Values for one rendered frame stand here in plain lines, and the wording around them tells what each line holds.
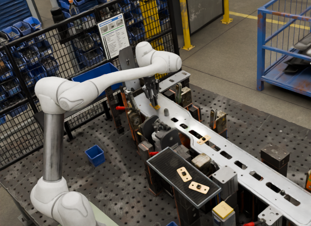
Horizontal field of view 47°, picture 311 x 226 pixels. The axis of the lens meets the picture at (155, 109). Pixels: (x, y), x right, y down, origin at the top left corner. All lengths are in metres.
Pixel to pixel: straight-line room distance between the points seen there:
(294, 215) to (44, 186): 1.22
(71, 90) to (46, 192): 0.59
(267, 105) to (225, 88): 0.55
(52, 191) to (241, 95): 2.61
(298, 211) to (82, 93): 1.11
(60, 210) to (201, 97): 1.48
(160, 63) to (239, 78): 2.45
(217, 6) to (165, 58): 3.53
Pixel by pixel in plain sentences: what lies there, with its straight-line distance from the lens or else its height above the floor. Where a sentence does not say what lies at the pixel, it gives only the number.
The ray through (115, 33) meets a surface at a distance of 2.64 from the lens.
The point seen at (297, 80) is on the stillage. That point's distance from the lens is 4.00.
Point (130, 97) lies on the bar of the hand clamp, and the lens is 2.16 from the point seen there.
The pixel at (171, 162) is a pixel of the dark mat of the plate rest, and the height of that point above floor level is 1.16.
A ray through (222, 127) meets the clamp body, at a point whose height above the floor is 0.96.
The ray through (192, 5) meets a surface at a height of 0.55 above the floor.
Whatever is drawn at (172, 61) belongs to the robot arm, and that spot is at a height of 1.40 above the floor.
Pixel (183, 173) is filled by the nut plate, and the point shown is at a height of 1.17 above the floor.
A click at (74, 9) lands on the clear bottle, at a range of 2.53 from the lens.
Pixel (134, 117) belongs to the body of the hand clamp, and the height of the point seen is 1.03.
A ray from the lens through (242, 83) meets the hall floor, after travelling 4.24.
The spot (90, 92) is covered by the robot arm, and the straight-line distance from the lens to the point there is 1.74.
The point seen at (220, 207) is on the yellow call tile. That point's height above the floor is 1.16.
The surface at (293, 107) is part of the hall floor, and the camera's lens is 3.89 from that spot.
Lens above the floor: 2.38
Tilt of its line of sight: 37 degrees down
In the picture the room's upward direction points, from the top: 12 degrees counter-clockwise
